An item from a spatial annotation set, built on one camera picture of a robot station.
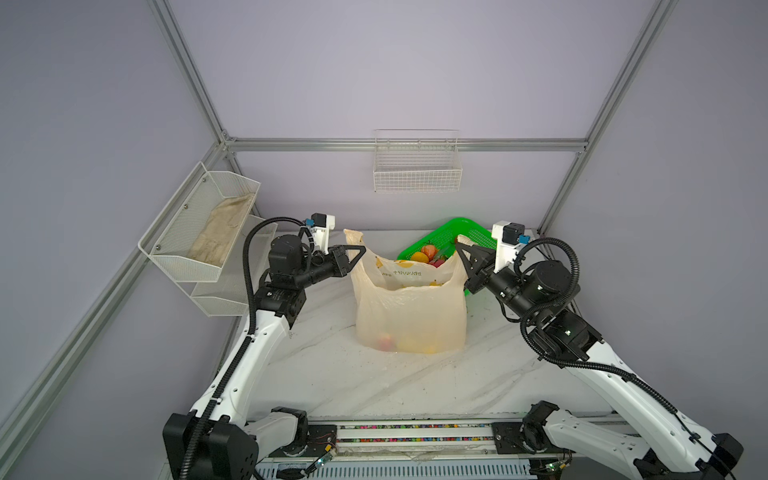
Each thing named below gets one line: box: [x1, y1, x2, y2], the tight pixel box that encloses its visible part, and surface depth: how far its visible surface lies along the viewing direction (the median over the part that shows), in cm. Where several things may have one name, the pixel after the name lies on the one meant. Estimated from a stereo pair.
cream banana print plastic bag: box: [344, 229, 474, 354], surface depth 75 cm
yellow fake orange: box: [411, 252, 429, 264], surface depth 101 cm
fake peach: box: [422, 244, 438, 261], surface depth 103 cm
